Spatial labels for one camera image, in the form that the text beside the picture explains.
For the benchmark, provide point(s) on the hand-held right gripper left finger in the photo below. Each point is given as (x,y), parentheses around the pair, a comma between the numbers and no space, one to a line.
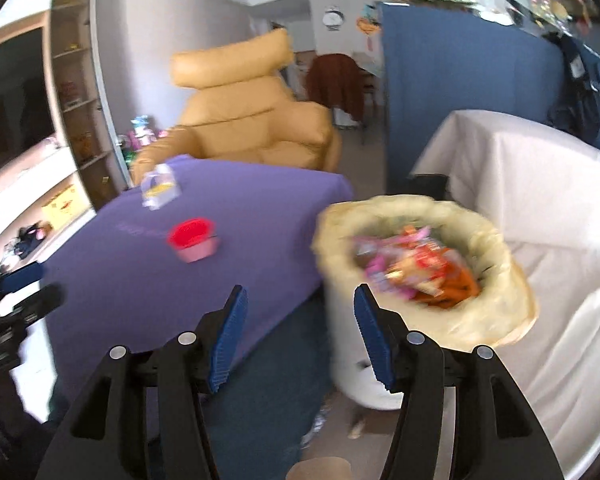
(228,340)

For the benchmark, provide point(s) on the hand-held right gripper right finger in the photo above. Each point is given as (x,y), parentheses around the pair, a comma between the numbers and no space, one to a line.
(377,340)

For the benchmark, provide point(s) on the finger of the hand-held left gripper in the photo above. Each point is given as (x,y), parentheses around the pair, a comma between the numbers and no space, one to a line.
(42,300)
(25,276)

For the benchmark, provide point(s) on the white trash bin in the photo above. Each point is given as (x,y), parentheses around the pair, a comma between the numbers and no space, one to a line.
(342,340)

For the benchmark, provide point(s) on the pile of snack wrappers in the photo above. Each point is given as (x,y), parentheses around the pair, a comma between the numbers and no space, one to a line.
(420,265)

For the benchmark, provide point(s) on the white bin yellow bag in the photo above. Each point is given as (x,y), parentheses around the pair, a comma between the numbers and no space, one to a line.
(495,260)

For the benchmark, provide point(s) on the black handbag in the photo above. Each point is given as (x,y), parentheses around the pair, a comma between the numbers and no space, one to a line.
(30,240)

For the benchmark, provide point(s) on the person's blue jeans leg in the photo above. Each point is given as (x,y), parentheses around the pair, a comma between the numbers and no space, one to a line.
(275,385)

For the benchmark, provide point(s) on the pink hexagonal cup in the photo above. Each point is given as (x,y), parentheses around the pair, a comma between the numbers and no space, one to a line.
(190,235)

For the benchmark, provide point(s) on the purple tablecloth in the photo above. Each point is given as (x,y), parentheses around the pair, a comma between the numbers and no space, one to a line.
(260,220)

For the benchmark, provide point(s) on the white yellow paper box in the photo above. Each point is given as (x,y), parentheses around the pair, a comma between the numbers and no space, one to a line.
(160,190)

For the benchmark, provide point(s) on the black television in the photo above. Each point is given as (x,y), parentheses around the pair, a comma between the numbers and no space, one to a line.
(10,105)

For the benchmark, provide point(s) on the colourful toy figures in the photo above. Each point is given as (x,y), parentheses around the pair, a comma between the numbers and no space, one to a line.
(140,132)

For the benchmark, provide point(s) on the beige shelf unit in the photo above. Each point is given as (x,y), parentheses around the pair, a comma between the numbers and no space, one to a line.
(72,80)

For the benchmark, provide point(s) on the white sofa cover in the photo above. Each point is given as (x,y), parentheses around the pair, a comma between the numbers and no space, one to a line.
(530,185)

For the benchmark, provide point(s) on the yellow leather armchair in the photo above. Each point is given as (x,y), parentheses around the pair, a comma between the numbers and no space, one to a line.
(250,120)

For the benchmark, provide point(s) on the brown jacket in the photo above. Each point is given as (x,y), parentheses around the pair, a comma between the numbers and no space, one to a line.
(332,82)

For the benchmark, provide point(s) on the blue partition cloth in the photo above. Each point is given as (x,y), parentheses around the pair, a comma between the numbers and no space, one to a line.
(455,85)

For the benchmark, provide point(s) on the yellow red hanging ornament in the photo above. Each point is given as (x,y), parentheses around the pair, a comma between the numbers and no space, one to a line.
(367,25)

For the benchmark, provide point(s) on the dark blue backpack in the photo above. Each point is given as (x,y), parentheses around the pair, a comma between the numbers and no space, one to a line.
(590,100)

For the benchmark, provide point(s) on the white wall clock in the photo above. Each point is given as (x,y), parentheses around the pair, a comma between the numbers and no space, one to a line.
(333,17)

